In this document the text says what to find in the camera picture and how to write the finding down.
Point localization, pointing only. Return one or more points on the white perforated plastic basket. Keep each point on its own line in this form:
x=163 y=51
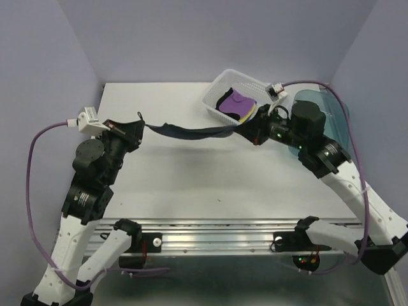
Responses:
x=244 y=84

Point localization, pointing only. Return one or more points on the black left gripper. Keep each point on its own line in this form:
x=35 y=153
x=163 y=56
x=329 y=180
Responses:
x=132 y=131

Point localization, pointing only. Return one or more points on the purple and grey towel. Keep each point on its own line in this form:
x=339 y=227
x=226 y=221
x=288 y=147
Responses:
x=232 y=104

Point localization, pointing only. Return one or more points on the yellow and grey towel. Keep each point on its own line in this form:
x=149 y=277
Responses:
x=248 y=113

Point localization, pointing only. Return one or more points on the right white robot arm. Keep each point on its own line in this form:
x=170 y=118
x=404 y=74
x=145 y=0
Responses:
x=383 y=241

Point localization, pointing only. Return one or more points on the blue and grey towel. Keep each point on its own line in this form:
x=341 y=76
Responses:
x=249 y=118

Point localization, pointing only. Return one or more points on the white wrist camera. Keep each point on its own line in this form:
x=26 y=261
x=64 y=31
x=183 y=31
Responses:
x=277 y=94
x=88 y=122

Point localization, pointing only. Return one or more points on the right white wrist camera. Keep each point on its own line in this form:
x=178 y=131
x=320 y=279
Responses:
x=277 y=94

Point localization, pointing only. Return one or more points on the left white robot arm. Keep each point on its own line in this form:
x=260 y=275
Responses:
x=68 y=279

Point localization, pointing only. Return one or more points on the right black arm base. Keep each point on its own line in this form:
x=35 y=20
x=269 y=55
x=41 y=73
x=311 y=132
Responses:
x=305 y=255

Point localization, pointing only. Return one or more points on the teal translucent plastic bin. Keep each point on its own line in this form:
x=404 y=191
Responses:
x=335 y=126

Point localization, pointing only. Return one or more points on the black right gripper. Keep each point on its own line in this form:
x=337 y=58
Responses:
x=255 y=130

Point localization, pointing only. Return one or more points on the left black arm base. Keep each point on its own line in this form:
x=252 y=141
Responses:
x=142 y=246

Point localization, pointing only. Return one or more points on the dark grey towel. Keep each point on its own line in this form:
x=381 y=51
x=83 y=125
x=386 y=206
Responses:
x=182 y=133

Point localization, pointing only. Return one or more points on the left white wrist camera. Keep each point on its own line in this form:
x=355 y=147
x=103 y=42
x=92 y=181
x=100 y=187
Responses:
x=88 y=122

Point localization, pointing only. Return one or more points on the aluminium mounting rail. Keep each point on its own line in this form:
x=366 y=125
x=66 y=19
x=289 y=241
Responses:
x=215 y=237

